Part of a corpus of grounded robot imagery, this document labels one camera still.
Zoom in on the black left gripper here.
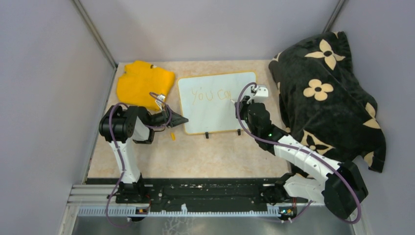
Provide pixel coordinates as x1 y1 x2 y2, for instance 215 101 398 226
147 104 188 128

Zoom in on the yellow framed whiteboard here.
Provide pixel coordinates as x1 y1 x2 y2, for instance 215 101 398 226
178 71 256 135

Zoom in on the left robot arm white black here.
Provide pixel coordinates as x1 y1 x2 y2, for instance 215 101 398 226
99 104 188 204

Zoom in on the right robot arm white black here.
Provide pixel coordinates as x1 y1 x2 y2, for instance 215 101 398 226
232 95 369 224

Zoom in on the yellow folded cloth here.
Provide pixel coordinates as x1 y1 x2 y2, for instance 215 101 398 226
116 61 176 111

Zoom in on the black floral blanket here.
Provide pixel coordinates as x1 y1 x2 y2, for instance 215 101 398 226
268 31 386 173

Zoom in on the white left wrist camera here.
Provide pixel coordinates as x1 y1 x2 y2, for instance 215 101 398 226
155 94 165 110

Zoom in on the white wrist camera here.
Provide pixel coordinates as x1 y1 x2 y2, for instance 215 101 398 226
248 84 269 103
155 94 165 110

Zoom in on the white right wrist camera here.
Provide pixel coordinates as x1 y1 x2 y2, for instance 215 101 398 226
248 84 269 103

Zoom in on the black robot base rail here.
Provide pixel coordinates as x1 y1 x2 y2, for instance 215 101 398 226
107 176 309 222

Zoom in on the right corner metal post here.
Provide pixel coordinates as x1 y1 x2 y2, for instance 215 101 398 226
322 0 348 33

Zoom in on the corner metal post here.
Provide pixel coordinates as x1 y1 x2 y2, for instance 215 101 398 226
70 0 118 70
322 0 348 33

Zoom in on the left corner metal post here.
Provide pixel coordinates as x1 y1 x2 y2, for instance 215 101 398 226
70 0 118 70

